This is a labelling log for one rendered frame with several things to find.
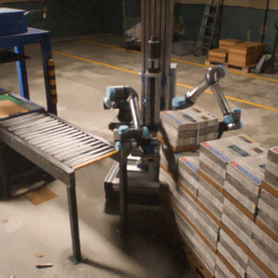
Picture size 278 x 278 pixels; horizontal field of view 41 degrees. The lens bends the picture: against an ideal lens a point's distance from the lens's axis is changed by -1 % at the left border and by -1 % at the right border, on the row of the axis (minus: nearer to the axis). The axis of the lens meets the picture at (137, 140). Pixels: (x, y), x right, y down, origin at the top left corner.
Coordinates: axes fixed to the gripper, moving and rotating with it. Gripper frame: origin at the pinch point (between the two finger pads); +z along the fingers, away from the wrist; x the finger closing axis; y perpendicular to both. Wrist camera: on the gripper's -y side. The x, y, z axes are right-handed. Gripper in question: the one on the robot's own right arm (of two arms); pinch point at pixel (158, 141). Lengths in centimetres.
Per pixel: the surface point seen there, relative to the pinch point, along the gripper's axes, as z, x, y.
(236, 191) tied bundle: 2, -95, 9
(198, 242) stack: 2, -63, -53
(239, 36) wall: 503, 546, -28
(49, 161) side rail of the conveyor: -84, 12, -5
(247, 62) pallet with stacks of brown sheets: 439, 429, -64
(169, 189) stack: 3.0, -14.7, -36.4
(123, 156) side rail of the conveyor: -28.5, 4.7, -8.9
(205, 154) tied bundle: 3, -61, 17
